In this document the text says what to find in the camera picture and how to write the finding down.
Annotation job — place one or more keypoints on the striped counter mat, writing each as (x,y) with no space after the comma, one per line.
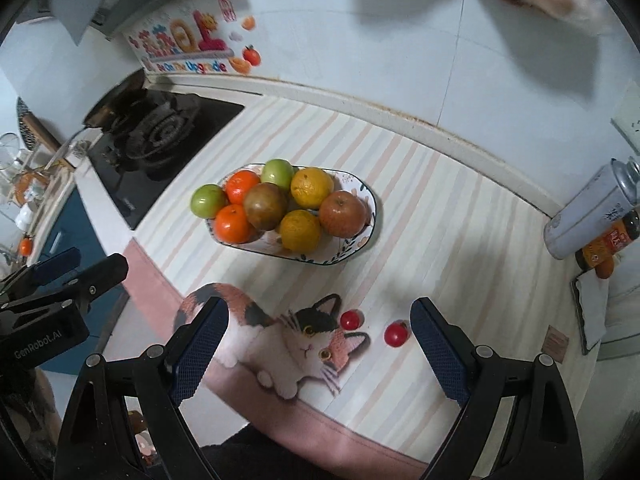
(450,240)

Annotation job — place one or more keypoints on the calico cat shaped mat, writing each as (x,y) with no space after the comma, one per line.
(295,350)

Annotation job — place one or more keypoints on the black gas stove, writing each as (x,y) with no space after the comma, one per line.
(165,155)

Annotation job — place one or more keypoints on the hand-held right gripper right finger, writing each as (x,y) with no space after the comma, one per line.
(442,350)

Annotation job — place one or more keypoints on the white notebook with dark cover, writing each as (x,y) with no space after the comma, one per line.
(592,310)

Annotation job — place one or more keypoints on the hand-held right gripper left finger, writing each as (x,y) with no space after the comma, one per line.
(197,350)

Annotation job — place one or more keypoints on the green apple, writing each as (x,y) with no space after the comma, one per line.
(208,200)
(277,173)

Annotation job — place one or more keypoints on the small orange tangerine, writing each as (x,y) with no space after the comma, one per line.
(605,268)

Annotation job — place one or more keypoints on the colourful wall sticker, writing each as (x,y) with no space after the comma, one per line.
(185,40)

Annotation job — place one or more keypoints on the dark sauce bottle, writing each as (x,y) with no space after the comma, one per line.
(607,245)

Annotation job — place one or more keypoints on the olive brown pear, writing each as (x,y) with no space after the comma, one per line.
(264,205)

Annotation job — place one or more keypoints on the floral oval ceramic plate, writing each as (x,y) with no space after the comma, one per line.
(362,242)

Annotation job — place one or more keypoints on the silver metal canister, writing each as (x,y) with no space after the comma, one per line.
(585,215)

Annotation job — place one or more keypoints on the white wall socket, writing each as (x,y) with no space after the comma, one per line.
(629,125)

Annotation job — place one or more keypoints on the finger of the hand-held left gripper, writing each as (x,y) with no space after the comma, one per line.
(52,262)
(102,272)

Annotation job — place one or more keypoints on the small brown card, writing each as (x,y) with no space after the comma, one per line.
(556,342)

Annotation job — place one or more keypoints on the tangerine beside sink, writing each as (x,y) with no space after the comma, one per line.
(26,246)

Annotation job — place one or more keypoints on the yellow orange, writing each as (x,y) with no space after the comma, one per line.
(300,230)
(311,188)

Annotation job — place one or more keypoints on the black frying pan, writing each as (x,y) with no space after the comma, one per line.
(112,102)

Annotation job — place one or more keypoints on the red cherry tomato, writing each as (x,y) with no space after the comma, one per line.
(397,333)
(351,319)

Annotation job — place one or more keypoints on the blue kitchen cabinet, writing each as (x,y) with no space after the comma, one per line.
(70,225)

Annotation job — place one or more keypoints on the red-brown apple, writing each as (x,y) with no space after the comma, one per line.
(343,213)

